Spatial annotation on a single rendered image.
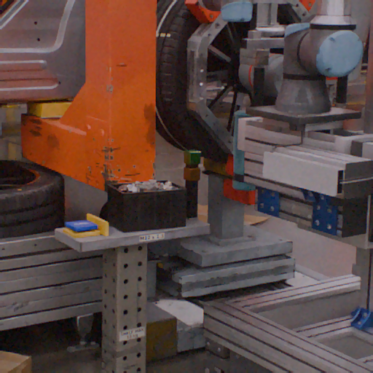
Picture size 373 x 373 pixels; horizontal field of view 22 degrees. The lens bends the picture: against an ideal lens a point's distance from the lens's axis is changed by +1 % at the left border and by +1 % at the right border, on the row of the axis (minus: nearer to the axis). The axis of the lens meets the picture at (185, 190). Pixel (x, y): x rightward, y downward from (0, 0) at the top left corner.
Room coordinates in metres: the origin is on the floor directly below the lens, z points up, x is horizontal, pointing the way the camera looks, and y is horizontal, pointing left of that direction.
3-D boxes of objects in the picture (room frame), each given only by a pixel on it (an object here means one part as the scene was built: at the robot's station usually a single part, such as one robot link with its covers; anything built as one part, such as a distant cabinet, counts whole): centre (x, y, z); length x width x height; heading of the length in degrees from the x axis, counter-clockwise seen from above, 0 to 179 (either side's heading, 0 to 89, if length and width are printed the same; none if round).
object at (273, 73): (3.27, -0.28, 0.85); 0.21 x 0.14 x 0.14; 32
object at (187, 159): (2.86, -0.02, 0.64); 0.04 x 0.04 x 0.04; 32
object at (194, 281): (3.44, -0.10, 0.13); 0.50 x 0.36 x 0.10; 122
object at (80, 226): (2.66, 0.29, 0.47); 0.07 x 0.07 x 0.02; 32
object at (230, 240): (3.48, -0.15, 0.32); 0.40 x 0.30 x 0.28; 122
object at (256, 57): (3.07, -0.21, 0.93); 0.09 x 0.05 x 0.05; 32
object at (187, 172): (2.86, -0.02, 0.59); 0.04 x 0.04 x 0.04; 32
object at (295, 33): (2.64, -0.32, 0.98); 0.13 x 0.12 x 0.14; 21
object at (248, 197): (3.36, -0.22, 0.48); 0.16 x 0.12 x 0.17; 32
